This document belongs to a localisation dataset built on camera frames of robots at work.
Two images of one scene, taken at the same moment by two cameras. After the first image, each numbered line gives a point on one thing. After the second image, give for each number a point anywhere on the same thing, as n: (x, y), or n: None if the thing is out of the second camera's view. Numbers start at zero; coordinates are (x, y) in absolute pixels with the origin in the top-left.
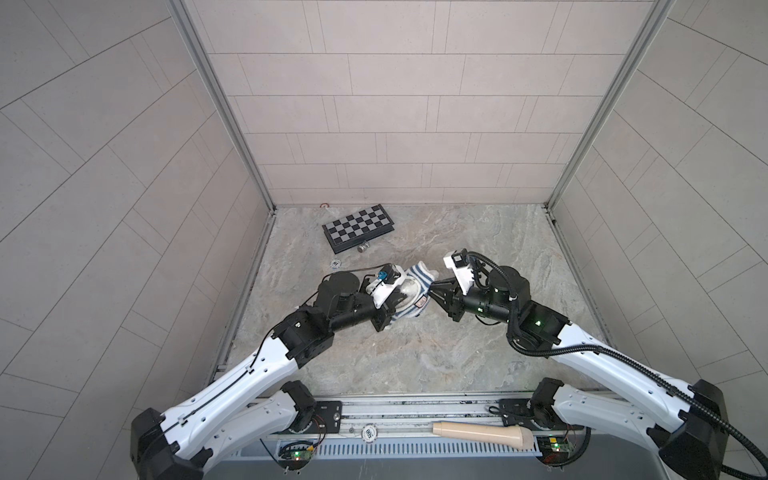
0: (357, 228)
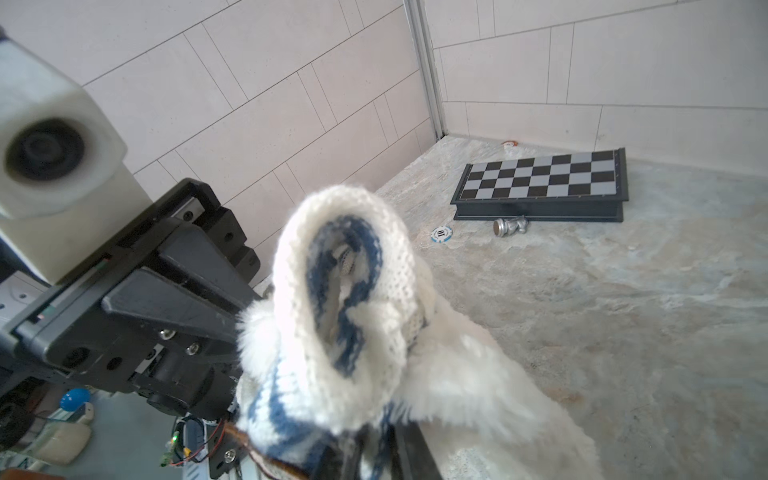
0: (585, 186)
